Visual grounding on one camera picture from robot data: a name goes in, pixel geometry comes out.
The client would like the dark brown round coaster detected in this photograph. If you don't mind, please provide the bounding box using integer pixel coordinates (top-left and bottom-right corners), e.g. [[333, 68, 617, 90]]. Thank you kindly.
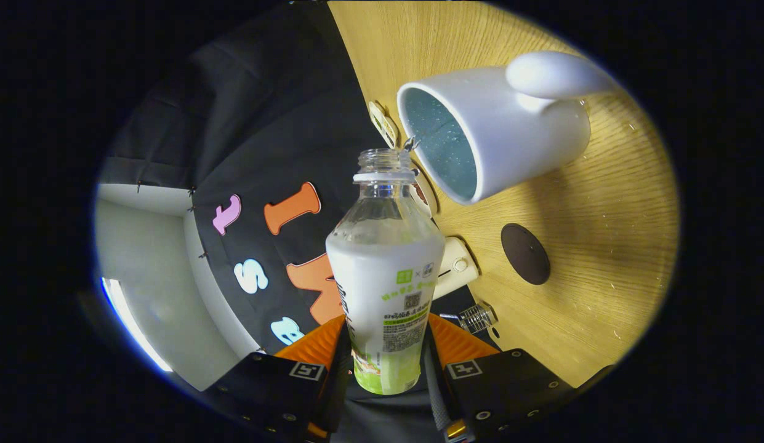
[[501, 223, 551, 285]]

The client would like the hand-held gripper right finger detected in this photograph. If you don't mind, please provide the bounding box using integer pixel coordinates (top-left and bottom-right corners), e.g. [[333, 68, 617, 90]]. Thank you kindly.
[[426, 313, 576, 442]]

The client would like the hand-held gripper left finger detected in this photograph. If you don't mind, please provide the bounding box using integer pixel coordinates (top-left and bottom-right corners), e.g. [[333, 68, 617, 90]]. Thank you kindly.
[[212, 315, 352, 442]]

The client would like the white toaster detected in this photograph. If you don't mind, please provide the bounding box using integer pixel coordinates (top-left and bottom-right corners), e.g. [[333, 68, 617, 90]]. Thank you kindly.
[[432, 237, 480, 300]]

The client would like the white divided condiment dish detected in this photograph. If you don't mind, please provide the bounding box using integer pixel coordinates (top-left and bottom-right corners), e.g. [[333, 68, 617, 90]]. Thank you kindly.
[[368, 101, 400, 148]]

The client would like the white cup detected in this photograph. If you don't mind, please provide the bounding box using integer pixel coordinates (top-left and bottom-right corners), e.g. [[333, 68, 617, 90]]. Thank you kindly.
[[397, 51, 616, 206]]

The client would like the black backdrop cloth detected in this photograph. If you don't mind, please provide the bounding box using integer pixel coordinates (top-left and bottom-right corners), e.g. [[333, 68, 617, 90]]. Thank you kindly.
[[99, 0, 499, 443]]

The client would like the metal wire utensil holder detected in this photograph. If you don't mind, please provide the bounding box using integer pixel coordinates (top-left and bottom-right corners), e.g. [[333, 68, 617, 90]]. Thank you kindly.
[[459, 303, 498, 334]]

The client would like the wooden table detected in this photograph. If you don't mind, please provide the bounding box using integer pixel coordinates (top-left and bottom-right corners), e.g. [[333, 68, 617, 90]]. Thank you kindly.
[[328, 0, 681, 388]]

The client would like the clear juice bottle white label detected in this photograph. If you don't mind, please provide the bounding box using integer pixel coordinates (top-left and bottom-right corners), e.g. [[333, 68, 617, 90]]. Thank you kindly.
[[326, 148, 446, 395]]

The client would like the round white plate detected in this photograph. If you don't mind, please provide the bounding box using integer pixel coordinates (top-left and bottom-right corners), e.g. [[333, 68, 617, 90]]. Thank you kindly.
[[412, 161, 441, 217]]

